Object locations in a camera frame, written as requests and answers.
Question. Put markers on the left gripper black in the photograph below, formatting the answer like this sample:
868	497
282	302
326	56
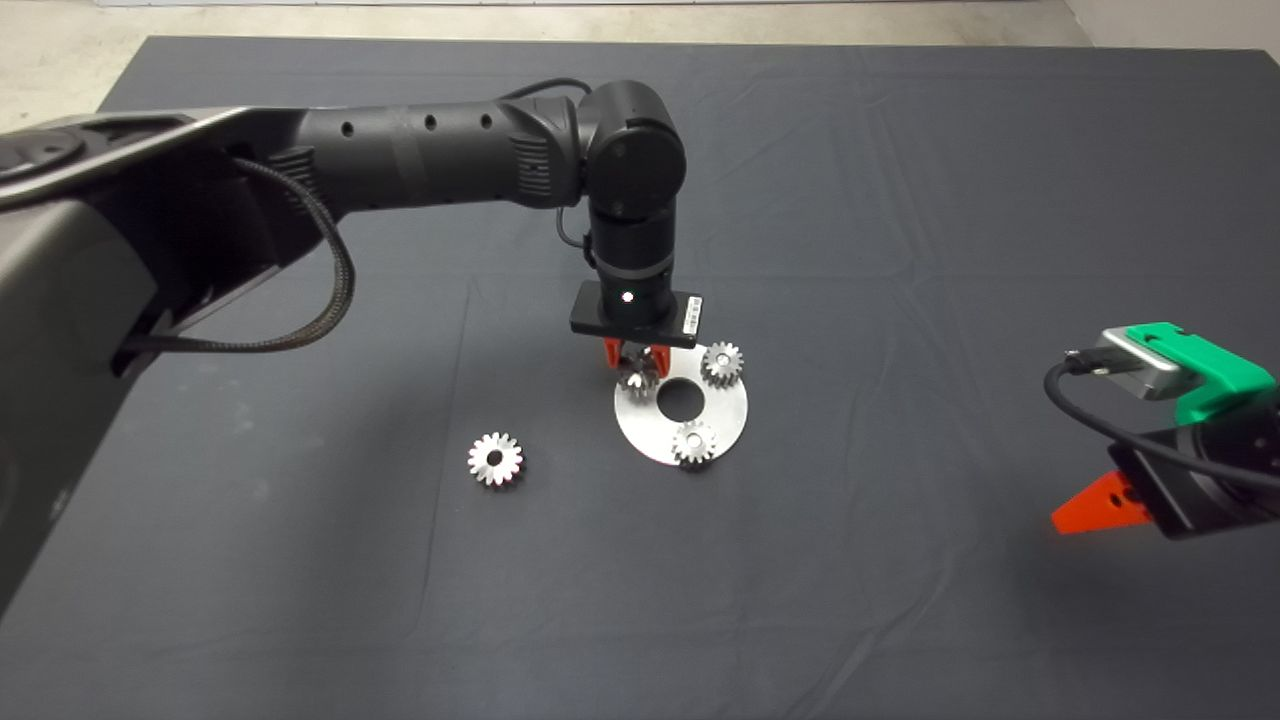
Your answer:
590	320

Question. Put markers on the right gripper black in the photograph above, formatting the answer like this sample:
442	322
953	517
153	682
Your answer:
1175	520

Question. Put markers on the small steel gear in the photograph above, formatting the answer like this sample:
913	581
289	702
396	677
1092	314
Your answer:
685	452
713	372
634	385

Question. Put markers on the tall large steel gear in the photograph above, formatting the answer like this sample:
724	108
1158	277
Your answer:
482	470

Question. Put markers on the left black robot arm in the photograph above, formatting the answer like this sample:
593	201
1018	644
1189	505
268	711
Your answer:
440	150

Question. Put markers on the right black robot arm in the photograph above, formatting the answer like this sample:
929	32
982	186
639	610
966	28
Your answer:
1250	450

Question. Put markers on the round metal plate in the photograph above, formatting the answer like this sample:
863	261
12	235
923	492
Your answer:
730	420

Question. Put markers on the dark grey table cloth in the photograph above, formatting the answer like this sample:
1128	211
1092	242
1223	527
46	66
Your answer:
800	600

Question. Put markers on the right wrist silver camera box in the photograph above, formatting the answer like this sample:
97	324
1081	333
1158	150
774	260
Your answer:
1150	375

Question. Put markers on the right wrist green camera mount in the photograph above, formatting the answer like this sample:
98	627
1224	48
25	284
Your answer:
1225	380

